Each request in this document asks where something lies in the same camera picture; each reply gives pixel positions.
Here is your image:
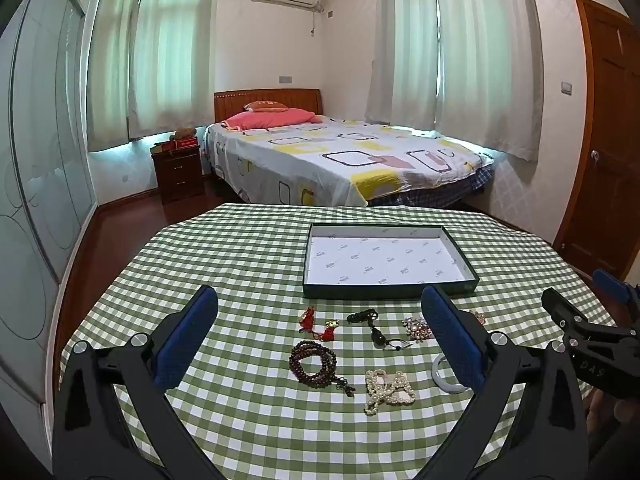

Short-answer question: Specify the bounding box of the bed with patterned sheet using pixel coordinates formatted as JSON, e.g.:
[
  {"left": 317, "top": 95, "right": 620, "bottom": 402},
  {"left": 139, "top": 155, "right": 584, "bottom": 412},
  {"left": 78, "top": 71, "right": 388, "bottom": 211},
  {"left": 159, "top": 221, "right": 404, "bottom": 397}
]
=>
[{"left": 204, "top": 115, "right": 496, "bottom": 208}]

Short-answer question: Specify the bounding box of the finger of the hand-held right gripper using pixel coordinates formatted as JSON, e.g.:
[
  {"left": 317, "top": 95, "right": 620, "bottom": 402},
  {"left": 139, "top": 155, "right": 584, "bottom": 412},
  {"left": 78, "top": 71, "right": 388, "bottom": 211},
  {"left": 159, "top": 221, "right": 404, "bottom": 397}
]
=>
[
  {"left": 541, "top": 287, "right": 592, "bottom": 345},
  {"left": 592, "top": 268, "right": 640, "bottom": 307}
]

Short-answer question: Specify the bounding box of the dark wooden bead bracelet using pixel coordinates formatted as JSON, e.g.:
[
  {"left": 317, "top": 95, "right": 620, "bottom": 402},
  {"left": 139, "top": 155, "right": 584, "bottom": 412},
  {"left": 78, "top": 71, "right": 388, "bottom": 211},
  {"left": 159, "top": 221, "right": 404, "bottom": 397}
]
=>
[{"left": 288, "top": 340, "right": 357, "bottom": 397}]

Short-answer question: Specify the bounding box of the white jade bangle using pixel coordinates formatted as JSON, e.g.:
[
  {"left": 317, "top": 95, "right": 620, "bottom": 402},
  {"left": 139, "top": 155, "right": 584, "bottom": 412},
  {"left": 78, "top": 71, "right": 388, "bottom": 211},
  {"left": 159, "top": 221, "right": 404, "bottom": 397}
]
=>
[{"left": 431, "top": 352, "right": 473, "bottom": 392}]

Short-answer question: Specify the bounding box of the black cord pendant necklace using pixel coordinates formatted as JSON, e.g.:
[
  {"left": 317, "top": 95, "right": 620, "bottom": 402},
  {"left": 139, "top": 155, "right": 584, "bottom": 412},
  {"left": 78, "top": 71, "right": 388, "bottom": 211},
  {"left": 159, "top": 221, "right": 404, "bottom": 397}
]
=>
[{"left": 346, "top": 309, "right": 415, "bottom": 356}]

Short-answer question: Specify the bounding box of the white sheer curtain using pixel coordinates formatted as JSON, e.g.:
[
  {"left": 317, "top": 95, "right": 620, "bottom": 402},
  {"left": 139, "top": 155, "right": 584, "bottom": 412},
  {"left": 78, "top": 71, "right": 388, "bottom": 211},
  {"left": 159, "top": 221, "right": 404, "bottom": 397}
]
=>
[
  {"left": 87, "top": 0, "right": 216, "bottom": 151},
  {"left": 364, "top": 0, "right": 545, "bottom": 161}
]

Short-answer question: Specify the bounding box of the green checked tablecloth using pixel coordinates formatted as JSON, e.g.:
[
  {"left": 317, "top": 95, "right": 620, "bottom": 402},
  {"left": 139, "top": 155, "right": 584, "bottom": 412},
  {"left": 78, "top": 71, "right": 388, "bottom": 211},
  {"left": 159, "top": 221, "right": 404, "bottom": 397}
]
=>
[{"left": 59, "top": 203, "right": 618, "bottom": 480}]

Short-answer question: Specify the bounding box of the shallow dark green box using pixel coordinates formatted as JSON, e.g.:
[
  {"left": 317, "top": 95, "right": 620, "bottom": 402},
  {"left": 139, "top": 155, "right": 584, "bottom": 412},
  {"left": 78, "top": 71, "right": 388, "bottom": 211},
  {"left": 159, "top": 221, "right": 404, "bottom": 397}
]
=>
[{"left": 302, "top": 223, "right": 481, "bottom": 300}]

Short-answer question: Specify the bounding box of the wooden headboard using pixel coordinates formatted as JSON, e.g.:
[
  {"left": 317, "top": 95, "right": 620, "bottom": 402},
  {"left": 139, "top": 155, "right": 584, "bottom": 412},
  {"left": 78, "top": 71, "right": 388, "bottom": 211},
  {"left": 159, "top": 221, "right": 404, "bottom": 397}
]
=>
[{"left": 214, "top": 89, "right": 322, "bottom": 123}]

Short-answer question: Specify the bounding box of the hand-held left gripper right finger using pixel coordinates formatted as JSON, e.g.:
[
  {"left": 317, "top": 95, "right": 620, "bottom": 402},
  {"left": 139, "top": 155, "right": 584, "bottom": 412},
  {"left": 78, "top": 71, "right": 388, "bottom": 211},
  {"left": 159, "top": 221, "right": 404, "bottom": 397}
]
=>
[{"left": 415, "top": 285, "right": 588, "bottom": 480}]

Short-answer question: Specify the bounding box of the dark wooden nightstand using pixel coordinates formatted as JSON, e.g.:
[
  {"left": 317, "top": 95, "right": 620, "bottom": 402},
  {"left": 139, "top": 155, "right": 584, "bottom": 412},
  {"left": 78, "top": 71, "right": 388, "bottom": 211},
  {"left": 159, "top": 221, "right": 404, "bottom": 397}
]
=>
[{"left": 151, "top": 141, "right": 207, "bottom": 205}]

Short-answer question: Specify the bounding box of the red box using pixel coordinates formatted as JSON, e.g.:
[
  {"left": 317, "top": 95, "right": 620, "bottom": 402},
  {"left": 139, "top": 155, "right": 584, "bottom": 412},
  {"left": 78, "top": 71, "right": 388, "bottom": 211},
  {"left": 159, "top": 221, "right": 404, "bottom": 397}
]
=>
[{"left": 152, "top": 139, "right": 200, "bottom": 153}]

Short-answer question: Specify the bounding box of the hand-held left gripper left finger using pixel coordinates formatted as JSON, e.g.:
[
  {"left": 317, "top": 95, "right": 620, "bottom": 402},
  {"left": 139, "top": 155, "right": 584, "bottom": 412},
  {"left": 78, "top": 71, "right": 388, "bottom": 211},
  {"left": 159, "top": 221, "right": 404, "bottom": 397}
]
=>
[{"left": 52, "top": 285, "right": 221, "bottom": 480}]

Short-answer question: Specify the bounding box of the pink pillow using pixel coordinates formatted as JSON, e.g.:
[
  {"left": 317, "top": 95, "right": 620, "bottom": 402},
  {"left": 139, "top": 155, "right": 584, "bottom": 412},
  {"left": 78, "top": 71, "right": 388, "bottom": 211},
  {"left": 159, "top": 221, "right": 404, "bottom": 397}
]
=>
[{"left": 220, "top": 108, "right": 323, "bottom": 131}]

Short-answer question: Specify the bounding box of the person's right hand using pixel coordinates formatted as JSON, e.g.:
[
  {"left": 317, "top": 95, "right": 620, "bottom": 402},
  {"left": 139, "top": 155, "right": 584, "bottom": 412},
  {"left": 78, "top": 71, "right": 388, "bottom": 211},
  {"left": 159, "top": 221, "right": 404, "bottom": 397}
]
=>
[{"left": 589, "top": 390, "right": 640, "bottom": 428}]

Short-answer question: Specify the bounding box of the cream pearl necklace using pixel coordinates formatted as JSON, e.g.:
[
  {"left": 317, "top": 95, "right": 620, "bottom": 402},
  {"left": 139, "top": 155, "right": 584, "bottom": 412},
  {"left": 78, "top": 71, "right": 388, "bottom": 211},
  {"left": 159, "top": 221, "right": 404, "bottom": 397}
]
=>
[{"left": 364, "top": 369, "right": 417, "bottom": 416}]

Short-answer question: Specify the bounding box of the glass door wardrobe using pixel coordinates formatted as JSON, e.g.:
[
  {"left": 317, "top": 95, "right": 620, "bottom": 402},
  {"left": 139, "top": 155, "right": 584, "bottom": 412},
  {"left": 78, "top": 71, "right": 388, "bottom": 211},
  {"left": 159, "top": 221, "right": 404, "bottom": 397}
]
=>
[{"left": 0, "top": 0, "right": 98, "bottom": 406}]

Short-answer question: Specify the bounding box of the brown wooden door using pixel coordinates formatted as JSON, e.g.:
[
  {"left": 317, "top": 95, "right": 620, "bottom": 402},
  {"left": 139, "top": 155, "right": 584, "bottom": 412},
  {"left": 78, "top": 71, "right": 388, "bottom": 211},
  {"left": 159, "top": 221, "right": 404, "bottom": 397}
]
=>
[{"left": 552, "top": 0, "right": 640, "bottom": 281}]

